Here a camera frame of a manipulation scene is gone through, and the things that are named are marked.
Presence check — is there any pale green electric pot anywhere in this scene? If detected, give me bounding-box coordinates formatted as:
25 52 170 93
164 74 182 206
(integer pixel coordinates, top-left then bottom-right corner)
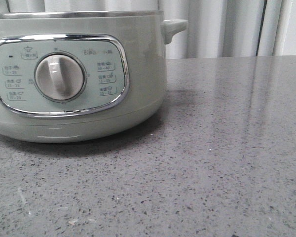
0 10 188 143

